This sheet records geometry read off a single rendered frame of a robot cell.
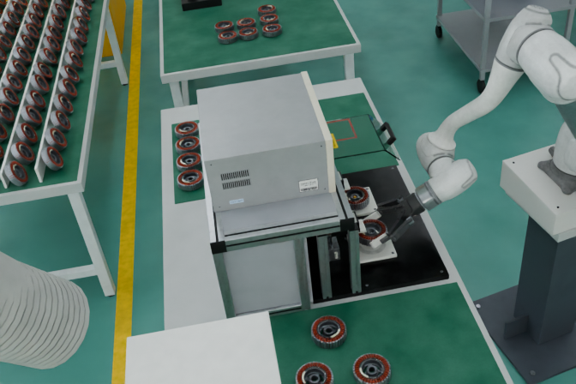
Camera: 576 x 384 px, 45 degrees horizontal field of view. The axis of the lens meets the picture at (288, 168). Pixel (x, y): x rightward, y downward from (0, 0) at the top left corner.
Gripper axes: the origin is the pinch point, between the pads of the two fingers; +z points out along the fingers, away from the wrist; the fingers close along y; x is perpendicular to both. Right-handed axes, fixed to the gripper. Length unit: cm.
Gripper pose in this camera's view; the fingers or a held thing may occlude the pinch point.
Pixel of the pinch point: (371, 231)
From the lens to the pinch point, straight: 244.9
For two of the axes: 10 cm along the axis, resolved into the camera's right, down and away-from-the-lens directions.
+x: -5.8, -6.0, -5.5
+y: -1.6, -5.8, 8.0
